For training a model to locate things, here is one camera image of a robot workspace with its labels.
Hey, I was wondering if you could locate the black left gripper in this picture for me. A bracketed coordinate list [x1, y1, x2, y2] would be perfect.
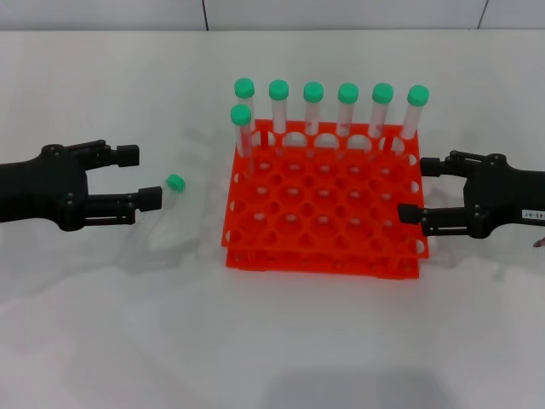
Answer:
[0, 139, 164, 233]

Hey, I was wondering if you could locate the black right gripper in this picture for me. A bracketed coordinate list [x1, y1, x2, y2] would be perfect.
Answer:
[396, 149, 545, 240]

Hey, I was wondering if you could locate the clear test tube green cap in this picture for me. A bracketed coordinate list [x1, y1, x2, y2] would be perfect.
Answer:
[302, 81, 325, 159]
[337, 82, 360, 159]
[233, 77, 257, 148]
[368, 82, 395, 161]
[268, 79, 290, 158]
[229, 103, 255, 180]
[138, 173, 187, 239]
[385, 84, 431, 158]

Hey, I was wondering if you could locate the orange test tube rack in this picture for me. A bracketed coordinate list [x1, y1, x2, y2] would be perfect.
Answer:
[220, 118, 430, 280]

